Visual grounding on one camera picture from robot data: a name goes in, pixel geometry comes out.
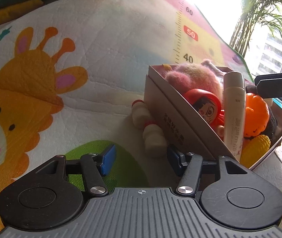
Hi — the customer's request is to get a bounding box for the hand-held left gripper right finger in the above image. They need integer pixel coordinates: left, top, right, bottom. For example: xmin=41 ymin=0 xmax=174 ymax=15
xmin=167 ymin=145 xmax=250 ymax=198

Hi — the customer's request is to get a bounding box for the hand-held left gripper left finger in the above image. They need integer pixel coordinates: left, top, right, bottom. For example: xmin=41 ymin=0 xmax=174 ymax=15
xmin=33 ymin=144 xmax=118 ymax=197

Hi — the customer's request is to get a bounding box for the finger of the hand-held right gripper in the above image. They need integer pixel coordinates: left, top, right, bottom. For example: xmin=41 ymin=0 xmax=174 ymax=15
xmin=254 ymin=76 xmax=282 ymax=99

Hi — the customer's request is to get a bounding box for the small white toy bottle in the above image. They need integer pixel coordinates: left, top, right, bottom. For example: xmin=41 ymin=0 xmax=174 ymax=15
xmin=132 ymin=100 xmax=152 ymax=129
xmin=142 ymin=120 xmax=168 ymax=157

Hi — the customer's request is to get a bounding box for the orange pumpkin toy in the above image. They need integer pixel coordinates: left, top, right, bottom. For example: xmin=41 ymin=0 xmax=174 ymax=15
xmin=244 ymin=93 xmax=270 ymax=137

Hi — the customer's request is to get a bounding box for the black plush cat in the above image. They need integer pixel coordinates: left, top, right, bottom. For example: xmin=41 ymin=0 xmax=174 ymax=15
xmin=245 ymin=84 xmax=278 ymax=140

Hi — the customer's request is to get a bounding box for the pink cardboard box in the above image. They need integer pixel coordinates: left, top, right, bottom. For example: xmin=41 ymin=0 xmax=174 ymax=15
xmin=143 ymin=64 xmax=282 ymax=170

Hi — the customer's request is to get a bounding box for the white cosmetic tube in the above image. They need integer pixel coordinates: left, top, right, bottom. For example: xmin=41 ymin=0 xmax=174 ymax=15
xmin=223 ymin=71 xmax=246 ymax=160

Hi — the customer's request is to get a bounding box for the red hooded doll figure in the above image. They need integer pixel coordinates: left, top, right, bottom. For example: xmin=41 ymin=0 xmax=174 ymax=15
xmin=184 ymin=88 xmax=224 ymax=139

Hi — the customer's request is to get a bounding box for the yellow corn toy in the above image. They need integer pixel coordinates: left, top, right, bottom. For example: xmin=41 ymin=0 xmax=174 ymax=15
xmin=241 ymin=134 xmax=271 ymax=168

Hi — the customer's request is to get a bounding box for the pink fluffy plush toy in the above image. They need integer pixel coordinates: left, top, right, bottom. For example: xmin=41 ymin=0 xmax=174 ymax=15
xmin=164 ymin=59 xmax=224 ymax=100

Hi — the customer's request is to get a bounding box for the tall plant in white pot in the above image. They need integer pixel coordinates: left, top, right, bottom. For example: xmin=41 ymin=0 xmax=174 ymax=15
xmin=230 ymin=0 xmax=282 ymax=55

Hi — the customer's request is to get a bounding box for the cartoon printed play mat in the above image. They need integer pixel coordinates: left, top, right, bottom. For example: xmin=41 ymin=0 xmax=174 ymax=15
xmin=0 ymin=0 xmax=282 ymax=236

